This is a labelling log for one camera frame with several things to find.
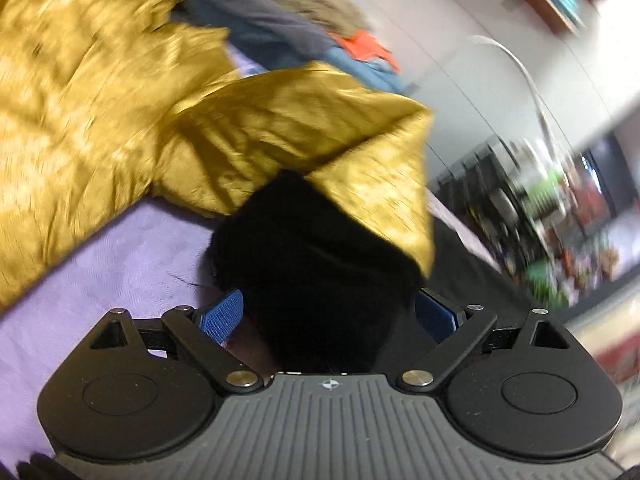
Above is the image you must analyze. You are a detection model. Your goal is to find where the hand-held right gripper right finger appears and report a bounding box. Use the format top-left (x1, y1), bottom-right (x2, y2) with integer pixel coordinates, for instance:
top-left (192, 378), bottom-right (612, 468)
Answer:
top-left (396, 287), bottom-right (572, 392)

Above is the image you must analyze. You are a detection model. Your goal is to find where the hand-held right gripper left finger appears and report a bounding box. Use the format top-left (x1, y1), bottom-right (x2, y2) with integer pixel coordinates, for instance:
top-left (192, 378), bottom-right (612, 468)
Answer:
top-left (88, 289), bottom-right (263, 392)

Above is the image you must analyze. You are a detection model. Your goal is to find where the gold jacket with black lining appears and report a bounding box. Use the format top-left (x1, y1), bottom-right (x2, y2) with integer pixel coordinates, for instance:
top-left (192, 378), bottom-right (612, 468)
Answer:
top-left (0, 0), bottom-right (501, 377)

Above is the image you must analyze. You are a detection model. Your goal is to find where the black storage rack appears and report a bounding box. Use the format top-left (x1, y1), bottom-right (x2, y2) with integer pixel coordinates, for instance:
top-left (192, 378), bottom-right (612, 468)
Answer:
top-left (434, 139), bottom-right (553, 281)

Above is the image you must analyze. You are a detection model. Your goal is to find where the dark screen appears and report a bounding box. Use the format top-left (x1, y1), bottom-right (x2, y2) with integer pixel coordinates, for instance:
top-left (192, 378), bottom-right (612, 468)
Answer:
top-left (567, 135), bottom-right (632, 233)

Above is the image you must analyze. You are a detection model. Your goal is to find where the white curved lamp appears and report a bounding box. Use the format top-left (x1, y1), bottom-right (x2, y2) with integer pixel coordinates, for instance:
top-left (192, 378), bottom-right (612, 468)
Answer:
top-left (471, 35), bottom-right (572, 213)

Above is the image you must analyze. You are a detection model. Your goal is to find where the orange garment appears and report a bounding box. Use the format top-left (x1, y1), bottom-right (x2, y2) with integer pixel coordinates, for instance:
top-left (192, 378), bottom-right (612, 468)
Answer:
top-left (327, 30), bottom-right (402, 74)

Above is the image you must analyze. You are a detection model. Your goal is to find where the dark grey cloth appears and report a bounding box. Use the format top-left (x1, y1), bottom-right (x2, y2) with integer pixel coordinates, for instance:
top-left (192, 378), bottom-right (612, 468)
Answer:
top-left (112, 0), bottom-right (337, 72)

